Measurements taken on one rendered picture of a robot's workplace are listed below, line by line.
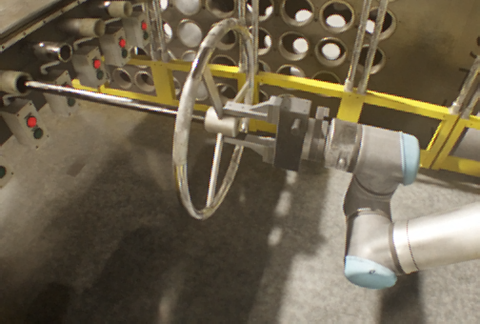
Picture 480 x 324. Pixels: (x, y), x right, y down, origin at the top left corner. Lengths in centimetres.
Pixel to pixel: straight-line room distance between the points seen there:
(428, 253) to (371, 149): 19
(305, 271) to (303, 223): 24
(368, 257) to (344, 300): 82
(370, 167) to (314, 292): 87
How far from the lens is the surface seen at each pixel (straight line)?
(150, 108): 65
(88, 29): 113
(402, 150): 55
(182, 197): 47
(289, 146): 56
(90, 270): 150
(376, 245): 55
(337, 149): 53
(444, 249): 53
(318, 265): 139
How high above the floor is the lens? 125
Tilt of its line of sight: 45 degrees down
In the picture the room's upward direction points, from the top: 1 degrees counter-clockwise
